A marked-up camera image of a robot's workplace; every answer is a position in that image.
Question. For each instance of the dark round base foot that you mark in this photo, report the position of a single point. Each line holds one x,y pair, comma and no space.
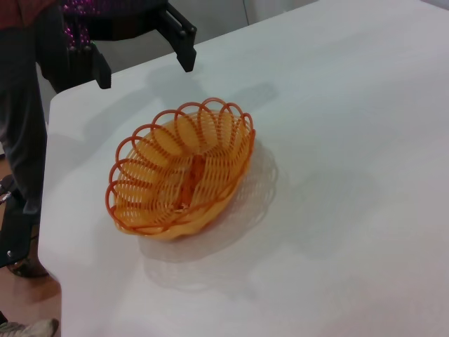
29,268

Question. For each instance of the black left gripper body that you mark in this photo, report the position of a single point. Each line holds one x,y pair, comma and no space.
115,17

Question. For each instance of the person in dark trousers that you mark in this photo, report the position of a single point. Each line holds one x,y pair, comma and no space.
21,105

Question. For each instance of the grey mesh sneaker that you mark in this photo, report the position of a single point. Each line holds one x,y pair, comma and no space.
31,328

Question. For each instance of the orange plastic woven basket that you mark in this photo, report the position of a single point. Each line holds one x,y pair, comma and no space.
191,182

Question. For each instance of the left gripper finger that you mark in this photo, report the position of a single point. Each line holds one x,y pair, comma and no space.
184,45
103,70

